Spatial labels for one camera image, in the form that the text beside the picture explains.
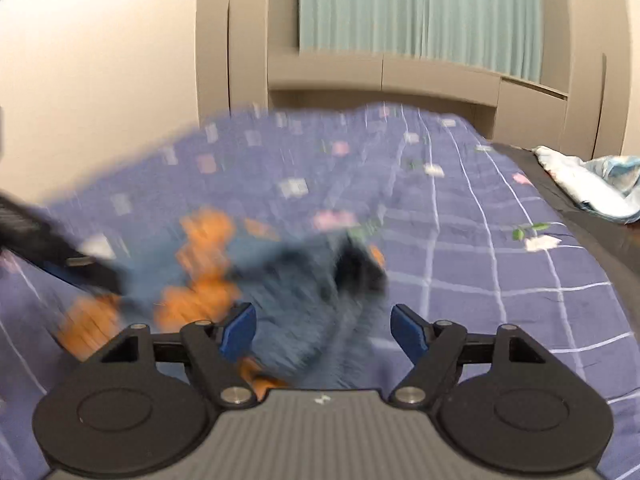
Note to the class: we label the teal window curtain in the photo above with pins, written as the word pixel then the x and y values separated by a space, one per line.
pixel 504 36

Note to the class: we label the blue pants with orange cars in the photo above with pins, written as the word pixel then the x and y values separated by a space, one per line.
pixel 318 295

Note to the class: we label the purple grid bedspread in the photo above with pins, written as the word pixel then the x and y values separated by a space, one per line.
pixel 548 378

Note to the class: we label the beige built-in cabinet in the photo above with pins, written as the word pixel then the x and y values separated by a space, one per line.
pixel 247 52

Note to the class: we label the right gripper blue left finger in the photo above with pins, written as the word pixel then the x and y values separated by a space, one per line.
pixel 213 350

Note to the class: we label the white blue patterned pillow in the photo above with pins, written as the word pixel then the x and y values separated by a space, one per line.
pixel 607 186

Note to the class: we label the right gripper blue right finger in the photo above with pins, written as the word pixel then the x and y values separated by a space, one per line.
pixel 433 350

